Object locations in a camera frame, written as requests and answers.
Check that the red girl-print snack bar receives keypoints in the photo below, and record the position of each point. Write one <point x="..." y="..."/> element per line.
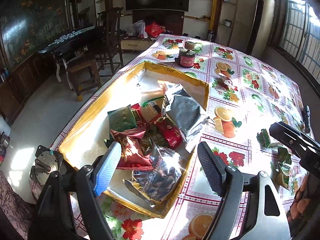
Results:
<point x="168" y="130"/>

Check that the black flashlight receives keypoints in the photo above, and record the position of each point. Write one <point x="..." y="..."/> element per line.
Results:
<point x="306" y="117"/>

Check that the dark green packet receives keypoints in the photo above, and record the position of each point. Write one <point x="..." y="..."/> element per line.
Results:
<point x="121" y="119"/>

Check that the silver foil snack bag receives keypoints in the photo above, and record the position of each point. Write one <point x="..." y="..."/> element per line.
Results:
<point x="186" y="114"/>

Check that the small cracker pack green ends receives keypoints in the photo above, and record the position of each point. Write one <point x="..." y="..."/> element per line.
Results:
<point x="151" y="108"/>

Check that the large cracker pack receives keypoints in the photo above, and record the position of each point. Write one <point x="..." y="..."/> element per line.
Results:
<point x="169" y="88"/>

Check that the green pea snack bag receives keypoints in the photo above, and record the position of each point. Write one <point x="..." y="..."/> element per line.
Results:
<point x="284" y="172"/>

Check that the floral fruit plastic tablecloth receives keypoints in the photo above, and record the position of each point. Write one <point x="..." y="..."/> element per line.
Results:
<point x="253" y="207"/>

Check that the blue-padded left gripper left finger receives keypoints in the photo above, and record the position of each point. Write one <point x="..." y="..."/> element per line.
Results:
<point x="105" y="168"/>

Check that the white tower air conditioner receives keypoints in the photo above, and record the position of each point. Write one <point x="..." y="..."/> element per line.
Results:
<point x="262" y="23"/>

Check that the wooden chair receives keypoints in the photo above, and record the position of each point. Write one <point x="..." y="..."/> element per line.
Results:
<point x="102" y="59"/>

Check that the right hand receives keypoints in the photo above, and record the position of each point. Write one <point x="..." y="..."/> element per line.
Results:
<point x="300" y="204"/>

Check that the yellow-rimmed cardboard tray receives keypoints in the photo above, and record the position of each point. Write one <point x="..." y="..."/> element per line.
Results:
<point x="90" y="136"/>

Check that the dark painted cabinet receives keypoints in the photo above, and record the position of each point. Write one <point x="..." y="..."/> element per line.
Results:
<point x="27" y="27"/>

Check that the small wrapped candy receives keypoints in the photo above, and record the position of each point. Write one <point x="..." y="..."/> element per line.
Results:
<point x="226" y="80"/>

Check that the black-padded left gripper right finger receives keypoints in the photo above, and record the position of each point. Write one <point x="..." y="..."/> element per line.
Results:
<point x="214" y="168"/>

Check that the clear bag dark seeds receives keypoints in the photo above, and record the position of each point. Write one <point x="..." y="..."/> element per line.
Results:
<point x="154" y="186"/>

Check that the dark jar pink label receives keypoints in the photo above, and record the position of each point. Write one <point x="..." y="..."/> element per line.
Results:
<point x="186" y="58"/>

